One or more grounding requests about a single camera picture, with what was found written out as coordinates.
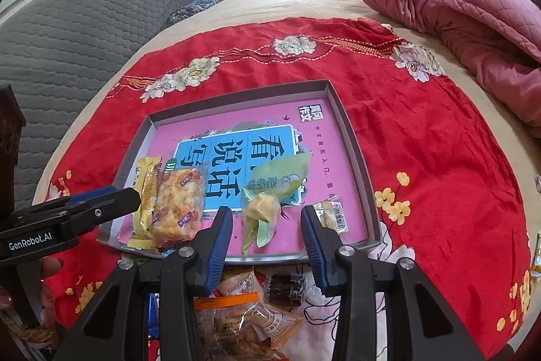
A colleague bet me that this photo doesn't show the person's left hand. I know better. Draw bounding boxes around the person's left hand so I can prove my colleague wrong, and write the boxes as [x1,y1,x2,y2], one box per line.
[40,257,64,323]

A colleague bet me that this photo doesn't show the shallow cardboard box pink inside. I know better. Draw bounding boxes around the shallow cardboard box pink inside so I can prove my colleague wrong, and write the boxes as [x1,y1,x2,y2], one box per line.
[96,79,383,264]

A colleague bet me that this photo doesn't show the beige bed sheet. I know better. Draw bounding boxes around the beige bed sheet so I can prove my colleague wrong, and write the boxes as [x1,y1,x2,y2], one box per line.
[34,0,541,353]

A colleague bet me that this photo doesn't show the blue patterned cloth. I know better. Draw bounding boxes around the blue patterned cloth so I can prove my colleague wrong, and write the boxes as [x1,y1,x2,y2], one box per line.
[167,0,226,27]

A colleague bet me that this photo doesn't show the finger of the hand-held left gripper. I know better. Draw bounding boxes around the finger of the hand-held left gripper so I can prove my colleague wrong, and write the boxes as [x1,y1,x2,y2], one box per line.
[13,185,119,220]
[61,188,142,235]

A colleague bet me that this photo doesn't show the pale green snack packet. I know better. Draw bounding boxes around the pale green snack packet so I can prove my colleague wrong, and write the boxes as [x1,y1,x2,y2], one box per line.
[240,152,311,254]

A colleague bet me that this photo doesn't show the dark brown snack packet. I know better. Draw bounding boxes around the dark brown snack packet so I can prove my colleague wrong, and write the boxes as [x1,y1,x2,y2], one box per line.
[263,274,306,308]

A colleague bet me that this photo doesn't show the grey quilted headboard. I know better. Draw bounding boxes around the grey quilted headboard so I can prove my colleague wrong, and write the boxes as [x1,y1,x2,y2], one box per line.
[0,0,199,201]

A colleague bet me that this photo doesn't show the yellow snack bar packet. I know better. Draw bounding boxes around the yellow snack bar packet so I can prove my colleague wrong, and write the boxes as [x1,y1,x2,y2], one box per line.
[127,156,163,249]

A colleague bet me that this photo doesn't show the clear bag orange edge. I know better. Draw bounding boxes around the clear bag orange edge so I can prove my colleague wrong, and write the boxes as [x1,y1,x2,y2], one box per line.
[193,291,280,361]

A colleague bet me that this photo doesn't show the red floral blanket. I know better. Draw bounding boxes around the red floral blanket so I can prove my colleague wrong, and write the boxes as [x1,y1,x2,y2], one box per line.
[42,16,533,361]

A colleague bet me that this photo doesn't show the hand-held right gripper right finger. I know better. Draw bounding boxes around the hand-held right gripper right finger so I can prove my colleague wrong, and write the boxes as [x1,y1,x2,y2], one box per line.
[300,205,487,361]

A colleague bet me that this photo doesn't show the clear puffed snack packet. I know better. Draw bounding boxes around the clear puffed snack packet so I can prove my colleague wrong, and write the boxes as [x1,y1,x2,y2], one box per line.
[150,167,208,249]

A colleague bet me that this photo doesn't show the yellow braided rope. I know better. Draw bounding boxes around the yellow braided rope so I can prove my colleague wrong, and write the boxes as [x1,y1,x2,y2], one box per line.
[0,308,57,347]

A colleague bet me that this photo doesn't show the small clear snack packet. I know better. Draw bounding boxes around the small clear snack packet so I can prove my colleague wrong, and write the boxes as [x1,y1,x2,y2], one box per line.
[315,200,351,235]

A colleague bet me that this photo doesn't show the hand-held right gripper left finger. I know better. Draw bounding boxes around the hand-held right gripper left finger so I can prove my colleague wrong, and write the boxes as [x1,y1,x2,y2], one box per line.
[53,206,234,361]

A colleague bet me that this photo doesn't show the beige snack packet orange print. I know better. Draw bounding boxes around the beige snack packet orange print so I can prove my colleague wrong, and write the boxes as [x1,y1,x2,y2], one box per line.
[217,266,305,350]

